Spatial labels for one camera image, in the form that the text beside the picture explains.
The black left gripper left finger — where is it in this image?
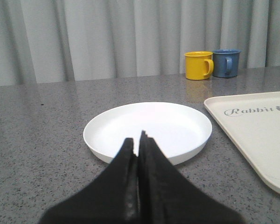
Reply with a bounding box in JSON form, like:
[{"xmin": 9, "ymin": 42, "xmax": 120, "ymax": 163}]
[{"xmin": 39, "ymin": 138, "xmax": 139, "ymax": 224}]

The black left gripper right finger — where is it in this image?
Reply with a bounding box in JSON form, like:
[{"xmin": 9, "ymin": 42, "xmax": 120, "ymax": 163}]
[{"xmin": 138, "ymin": 132, "xmax": 245, "ymax": 224}]

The white round plate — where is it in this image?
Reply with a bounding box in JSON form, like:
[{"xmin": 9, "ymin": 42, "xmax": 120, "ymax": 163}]
[{"xmin": 83, "ymin": 102, "xmax": 212, "ymax": 165}]

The cream rabbit serving tray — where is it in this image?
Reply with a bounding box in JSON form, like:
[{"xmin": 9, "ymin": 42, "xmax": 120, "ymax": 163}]
[{"xmin": 204, "ymin": 91, "xmax": 280, "ymax": 194}]

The yellow enamel mug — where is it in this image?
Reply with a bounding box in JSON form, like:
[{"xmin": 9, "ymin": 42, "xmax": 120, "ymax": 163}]
[{"xmin": 184, "ymin": 51, "xmax": 214, "ymax": 80}]

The blue enamel mug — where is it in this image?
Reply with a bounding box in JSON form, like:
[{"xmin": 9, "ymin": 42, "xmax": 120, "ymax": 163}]
[{"xmin": 212, "ymin": 49, "xmax": 241, "ymax": 78}]

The grey curtain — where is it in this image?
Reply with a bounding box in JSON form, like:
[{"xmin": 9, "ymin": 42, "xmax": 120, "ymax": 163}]
[{"xmin": 0, "ymin": 0, "xmax": 280, "ymax": 86}]

